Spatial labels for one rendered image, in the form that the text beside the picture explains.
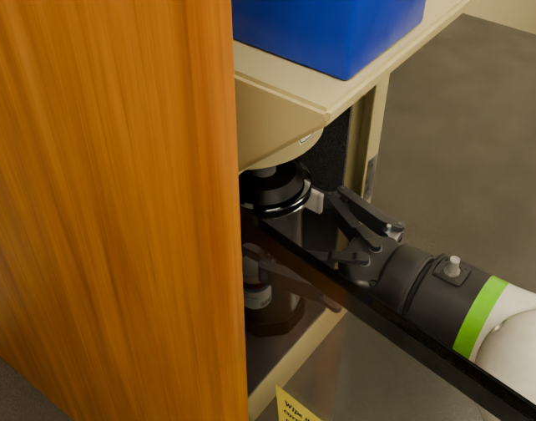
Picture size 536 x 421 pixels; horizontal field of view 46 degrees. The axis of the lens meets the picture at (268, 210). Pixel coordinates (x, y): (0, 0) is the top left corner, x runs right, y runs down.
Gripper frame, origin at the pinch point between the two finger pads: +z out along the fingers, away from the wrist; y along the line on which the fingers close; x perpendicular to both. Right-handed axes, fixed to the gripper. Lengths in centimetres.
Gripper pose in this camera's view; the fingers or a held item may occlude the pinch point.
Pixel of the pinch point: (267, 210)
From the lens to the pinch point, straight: 75.1
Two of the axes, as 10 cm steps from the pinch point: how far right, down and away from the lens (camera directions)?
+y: -6.1, 5.4, -5.8
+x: 0.1, 7.4, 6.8
